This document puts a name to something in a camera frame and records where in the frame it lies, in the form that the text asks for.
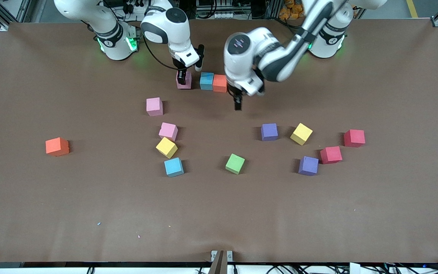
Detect pink foam cube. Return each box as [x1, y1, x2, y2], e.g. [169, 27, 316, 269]
[176, 71, 192, 90]
[159, 122, 178, 142]
[146, 97, 163, 117]

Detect orange foam cube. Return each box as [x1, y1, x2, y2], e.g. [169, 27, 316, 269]
[213, 74, 228, 93]
[45, 137, 70, 157]

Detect blue foam cube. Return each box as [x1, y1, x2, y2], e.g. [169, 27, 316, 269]
[164, 157, 184, 178]
[199, 72, 215, 91]

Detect purple foam cube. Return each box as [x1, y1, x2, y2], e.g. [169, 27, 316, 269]
[298, 156, 319, 176]
[261, 123, 279, 142]

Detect metal equipment rack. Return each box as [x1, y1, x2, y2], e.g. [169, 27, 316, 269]
[189, 0, 280, 21]

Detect green foam cube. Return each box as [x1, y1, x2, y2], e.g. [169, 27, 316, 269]
[225, 153, 246, 175]

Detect white power strip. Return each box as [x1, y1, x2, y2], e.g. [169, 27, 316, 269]
[122, 0, 151, 15]

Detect yellow foam cube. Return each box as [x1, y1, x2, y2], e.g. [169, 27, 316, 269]
[156, 137, 178, 159]
[290, 123, 313, 146]

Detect pile of orange objects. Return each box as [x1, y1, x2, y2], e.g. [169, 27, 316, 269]
[279, 0, 305, 20]

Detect red foam cube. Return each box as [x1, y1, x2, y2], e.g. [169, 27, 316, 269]
[320, 146, 343, 164]
[343, 129, 366, 148]

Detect brown table cover sheet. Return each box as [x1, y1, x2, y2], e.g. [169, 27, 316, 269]
[0, 18, 438, 264]

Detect metal table edge bracket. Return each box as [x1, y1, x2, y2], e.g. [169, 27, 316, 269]
[208, 250, 233, 274]

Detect white table edge rail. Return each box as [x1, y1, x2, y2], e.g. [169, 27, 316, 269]
[0, 266, 438, 274]

